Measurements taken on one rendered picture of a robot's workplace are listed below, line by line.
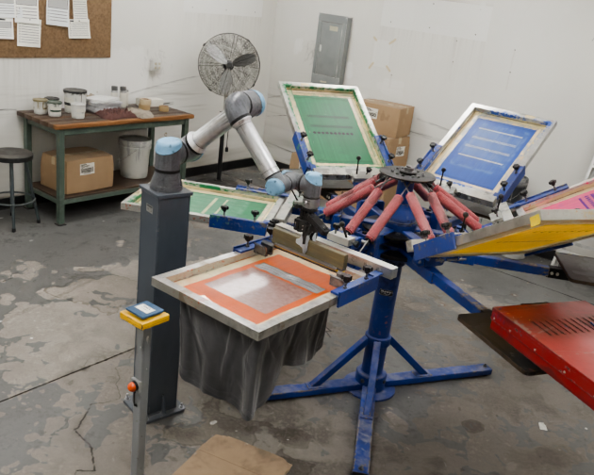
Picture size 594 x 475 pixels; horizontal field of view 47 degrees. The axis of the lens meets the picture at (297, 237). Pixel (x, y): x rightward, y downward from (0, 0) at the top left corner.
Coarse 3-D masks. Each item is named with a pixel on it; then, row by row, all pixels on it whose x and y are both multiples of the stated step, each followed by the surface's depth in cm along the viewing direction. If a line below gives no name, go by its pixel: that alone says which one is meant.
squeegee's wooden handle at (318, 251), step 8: (272, 232) 312; (280, 232) 309; (288, 232) 307; (272, 240) 313; (280, 240) 310; (288, 240) 307; (312, 240) 301; (296, 248) 305; (312, 248) 299; (320, 248) 296; (328, 248) 294; (312, 256) 300; (320, 256) 297; (328, 256) 294; (336, 256) 291; (344, 256) 289; (336, 264) 292; (344, 264) 291
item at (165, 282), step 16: (224, 256) 301; (240, 256) 308; (176, 272) 279; (192, 272) 285; (352, 272) 303; (160, 288) 270; (176, 288) 265; (192, 304) 260; (208, 304) 255; (320, 304) 267; (224, 320) 250; (240, 320) 246; (272, 320) 249; (288, 320) 253; (256, 336) 241
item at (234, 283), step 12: (252, 264) 306; (276, 264) 309; (288, 264) 311; (300, 264) 313; (216, 276) 289; (228, 276) 290; (240, 276) 292; (252, 276) 293; (264, 276) 295; (276, 276) 296; (192, 288) 275; (204, 288) 276; (216, 288) 277; (228, 288) 279; (240, 288) 280; (252, 288) 281; (216, 300) 268; (228, 300) 269
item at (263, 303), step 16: (304, 272) 304; (320, 272) 306; (272, 288) 284; (288, 288) 286; (304, 288) 288; (224, 304) 265; (240, 304) 266; (256, 304) 268; (272, 304) 270; (288, 304) 271; (256, 320) 255
